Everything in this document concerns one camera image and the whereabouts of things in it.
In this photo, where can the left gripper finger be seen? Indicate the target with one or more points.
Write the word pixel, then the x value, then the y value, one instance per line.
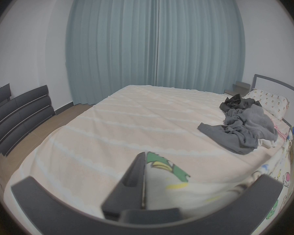
pixel 122 202

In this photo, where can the white printed pyjama top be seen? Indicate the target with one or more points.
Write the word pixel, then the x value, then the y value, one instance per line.
pixel 166 187

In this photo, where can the bed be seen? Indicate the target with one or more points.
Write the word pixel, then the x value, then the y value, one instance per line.
pixel 112 131

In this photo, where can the pile of clothes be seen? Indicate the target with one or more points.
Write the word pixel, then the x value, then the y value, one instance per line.
pixel 254 121

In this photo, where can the grey bedside table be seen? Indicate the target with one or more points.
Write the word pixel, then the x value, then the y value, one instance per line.
pixel 240 86

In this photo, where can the pink garment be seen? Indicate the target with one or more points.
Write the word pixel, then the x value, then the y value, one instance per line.
pixel 281 132

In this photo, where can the white printed pillow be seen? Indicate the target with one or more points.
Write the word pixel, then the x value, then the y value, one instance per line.
pixel 269 101

